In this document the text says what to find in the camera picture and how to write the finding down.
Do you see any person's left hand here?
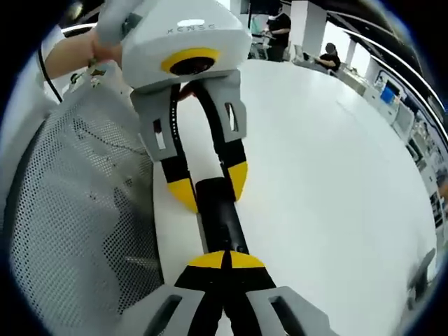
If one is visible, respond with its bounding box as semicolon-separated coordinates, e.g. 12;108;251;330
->
89;30;124;66

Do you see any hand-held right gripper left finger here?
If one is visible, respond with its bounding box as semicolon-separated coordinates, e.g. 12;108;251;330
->
118;250;232;336

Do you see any black remote control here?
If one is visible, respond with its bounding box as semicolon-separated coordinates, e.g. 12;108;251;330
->
194;177;251;255

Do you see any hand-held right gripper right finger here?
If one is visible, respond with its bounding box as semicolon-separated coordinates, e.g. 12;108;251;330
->
223;251;337;336

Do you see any blue box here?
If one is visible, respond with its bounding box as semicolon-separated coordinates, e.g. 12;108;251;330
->
379;85;397;105

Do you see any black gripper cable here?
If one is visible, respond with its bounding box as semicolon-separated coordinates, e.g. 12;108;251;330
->
37;48;64;105

